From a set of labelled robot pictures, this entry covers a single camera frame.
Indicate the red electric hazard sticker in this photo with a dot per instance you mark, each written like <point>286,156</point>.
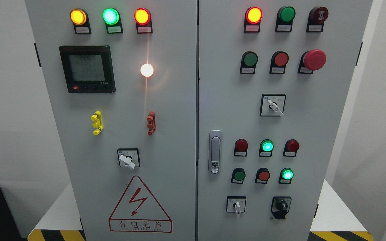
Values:
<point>139,211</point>

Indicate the silver door handle lock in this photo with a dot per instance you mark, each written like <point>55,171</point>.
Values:
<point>215,137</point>

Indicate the white selector switch left door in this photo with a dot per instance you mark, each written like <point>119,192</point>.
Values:
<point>128,158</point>

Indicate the white selector switch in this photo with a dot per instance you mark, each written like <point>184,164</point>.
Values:
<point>272,105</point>
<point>236,204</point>

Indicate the black digital power meter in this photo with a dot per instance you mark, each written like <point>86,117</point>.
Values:
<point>88,69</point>

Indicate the lit green push button lower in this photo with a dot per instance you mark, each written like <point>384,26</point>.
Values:
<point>286,176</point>

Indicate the white selector switch lower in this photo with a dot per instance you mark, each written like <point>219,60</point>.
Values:
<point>236,204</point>

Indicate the yellow indicator light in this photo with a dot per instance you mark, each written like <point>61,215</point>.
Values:
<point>80,21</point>

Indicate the white selector switch upper right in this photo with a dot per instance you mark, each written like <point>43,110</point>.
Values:
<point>272,105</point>

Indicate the yellow terminal connector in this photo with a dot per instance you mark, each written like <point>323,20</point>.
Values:
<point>97,123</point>

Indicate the green indicator light top left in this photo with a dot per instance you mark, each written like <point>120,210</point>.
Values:
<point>112,21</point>

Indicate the green push button upper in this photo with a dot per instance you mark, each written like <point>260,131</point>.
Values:
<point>248,63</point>

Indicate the red push button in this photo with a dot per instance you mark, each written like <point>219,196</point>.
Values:
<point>279,61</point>
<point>262,176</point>

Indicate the grey cabinet door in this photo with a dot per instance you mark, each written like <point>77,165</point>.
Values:
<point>230,102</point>
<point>168,157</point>

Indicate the dark red buzzer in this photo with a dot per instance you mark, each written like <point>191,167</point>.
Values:
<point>317,16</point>

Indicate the red emergency stop button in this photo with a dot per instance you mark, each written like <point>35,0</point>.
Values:
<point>311,61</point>

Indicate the dark red indicator light left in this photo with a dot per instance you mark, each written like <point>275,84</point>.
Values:
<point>241,148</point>

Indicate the green unlit indicator light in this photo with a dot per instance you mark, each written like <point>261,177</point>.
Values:
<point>285,17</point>

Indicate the red push button lower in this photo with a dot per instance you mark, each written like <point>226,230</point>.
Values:
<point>262,176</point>

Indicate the grey left cabinet door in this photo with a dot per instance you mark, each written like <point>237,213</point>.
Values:
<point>168,157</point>

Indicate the red terminal connector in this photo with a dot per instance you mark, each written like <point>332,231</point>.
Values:
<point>151,119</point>

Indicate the lit green indicator light middle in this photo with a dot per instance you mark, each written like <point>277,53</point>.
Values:
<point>266,148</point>

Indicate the dark red indicator light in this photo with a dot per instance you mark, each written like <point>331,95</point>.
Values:
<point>241,148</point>
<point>291,148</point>

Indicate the white glowing indicator light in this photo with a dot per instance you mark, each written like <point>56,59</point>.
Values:
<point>147,70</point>

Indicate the grey right cabinet door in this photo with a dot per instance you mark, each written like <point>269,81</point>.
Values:
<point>230,102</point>

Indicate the dark red indicator light right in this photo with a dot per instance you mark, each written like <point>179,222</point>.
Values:
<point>291,148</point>

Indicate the red indicator light top left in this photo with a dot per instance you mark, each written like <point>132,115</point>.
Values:
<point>143,21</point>

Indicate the red indicator light right door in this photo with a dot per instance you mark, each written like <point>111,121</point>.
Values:
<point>253,17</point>

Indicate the red push button upper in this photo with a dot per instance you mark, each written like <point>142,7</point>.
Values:
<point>279,61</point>

